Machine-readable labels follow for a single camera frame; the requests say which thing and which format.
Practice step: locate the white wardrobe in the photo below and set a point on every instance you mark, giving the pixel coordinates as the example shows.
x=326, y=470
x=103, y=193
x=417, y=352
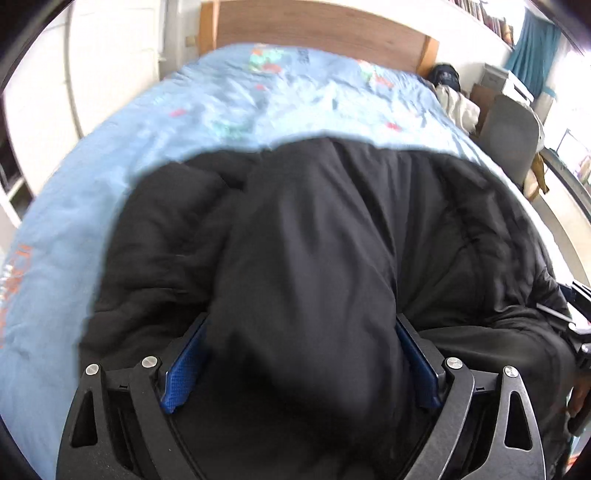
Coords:
x=37, y=92

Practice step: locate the grey desk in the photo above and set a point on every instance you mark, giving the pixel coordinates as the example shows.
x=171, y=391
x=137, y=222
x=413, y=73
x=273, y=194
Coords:
x=570, y=184

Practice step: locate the row of books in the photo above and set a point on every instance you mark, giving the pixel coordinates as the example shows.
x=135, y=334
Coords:
x=489, y=18

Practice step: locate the black puffer coat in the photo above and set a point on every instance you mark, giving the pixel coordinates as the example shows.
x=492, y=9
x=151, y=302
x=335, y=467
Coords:
x=314, y=240

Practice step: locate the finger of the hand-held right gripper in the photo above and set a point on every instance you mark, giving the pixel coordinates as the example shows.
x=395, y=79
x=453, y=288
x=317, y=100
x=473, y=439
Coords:
x=556, y=313

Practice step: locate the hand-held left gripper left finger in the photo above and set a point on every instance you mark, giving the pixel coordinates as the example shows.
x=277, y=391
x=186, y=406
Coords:
x=178, y=378

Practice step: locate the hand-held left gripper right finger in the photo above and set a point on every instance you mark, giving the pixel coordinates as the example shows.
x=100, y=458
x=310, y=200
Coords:
x=418, y=364

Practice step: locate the person's right hand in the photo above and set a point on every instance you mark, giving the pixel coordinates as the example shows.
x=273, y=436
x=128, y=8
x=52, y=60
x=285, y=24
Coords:
x=579, y=398

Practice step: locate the wooden headboard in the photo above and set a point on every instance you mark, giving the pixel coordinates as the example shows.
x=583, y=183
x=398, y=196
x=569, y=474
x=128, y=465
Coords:
x=323, y=25

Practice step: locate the brown garment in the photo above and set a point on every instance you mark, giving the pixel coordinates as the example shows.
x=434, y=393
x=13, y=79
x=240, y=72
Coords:
x=538, y=175

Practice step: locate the teal curtain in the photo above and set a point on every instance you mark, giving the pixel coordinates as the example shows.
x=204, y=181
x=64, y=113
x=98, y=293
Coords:
x=531, y=50

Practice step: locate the white cloth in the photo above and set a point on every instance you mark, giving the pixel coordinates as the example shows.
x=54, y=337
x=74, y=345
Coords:
x=457, y=108

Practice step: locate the wall switch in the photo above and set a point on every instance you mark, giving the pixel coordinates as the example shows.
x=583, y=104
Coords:
x=190, y=41

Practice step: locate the blue printed bed sheet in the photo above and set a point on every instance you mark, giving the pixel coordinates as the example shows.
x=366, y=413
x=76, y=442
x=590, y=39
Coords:
x=138, y=138

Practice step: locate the grey chair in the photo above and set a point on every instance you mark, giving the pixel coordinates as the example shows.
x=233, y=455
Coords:
x=508, y=134

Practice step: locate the black backpack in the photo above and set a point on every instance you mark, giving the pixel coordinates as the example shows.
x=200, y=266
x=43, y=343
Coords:
x=445, y=76

